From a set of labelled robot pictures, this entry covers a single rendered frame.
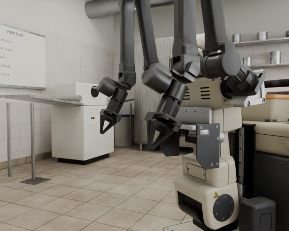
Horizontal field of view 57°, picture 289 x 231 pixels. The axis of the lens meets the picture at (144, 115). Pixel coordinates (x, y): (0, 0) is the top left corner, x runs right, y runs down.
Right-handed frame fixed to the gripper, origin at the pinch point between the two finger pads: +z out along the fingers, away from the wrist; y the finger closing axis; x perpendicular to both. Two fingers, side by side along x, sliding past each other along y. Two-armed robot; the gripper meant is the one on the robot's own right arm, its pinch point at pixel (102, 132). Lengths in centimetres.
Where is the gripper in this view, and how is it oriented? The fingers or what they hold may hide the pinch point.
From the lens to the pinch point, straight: 113.6
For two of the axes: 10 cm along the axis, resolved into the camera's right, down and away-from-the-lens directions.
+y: 4.5, 0.5, -8.9
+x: 7.9, 4.4, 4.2
